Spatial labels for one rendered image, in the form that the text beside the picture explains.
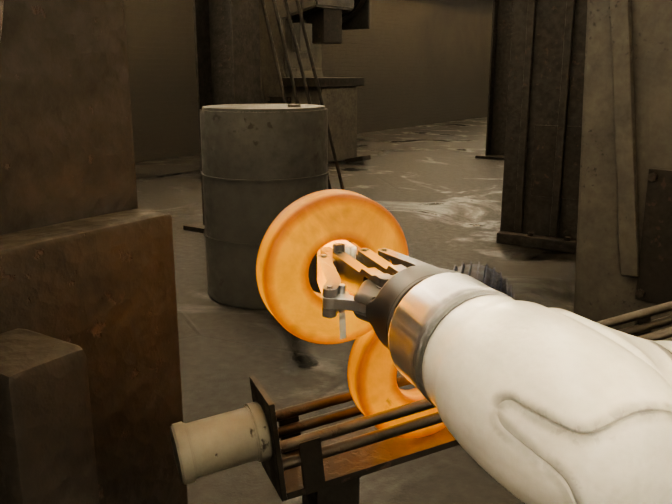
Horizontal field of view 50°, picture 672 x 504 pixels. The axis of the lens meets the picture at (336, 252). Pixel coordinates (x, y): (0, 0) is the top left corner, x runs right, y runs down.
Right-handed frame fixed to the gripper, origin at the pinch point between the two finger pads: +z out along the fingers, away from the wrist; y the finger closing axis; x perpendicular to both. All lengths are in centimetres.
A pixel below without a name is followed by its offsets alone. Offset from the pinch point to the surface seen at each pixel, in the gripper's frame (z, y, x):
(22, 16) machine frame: 16.1, -26.9, 22.0
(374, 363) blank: -2.2, 3.6, -11.8
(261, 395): -1.7, -8.4, -13.6
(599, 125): 154, 170, -10
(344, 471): -4.1, -0.3, -22.6
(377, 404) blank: -2.5, 4.0, -16.5
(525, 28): 298, 237, 28
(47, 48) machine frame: 17.3, -24.9, 19.0
